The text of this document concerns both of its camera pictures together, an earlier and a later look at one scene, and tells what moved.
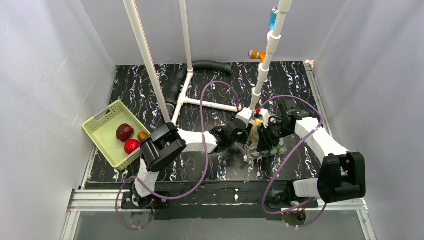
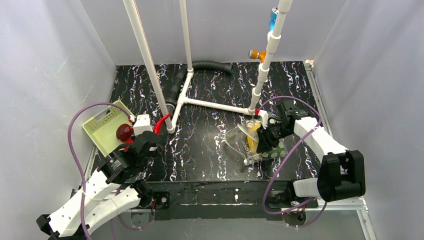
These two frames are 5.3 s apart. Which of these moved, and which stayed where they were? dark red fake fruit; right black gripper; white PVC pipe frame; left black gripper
Moved: left black gripper
Stayed: right black gripper; white PVC pipe frame; dark red fake fruit
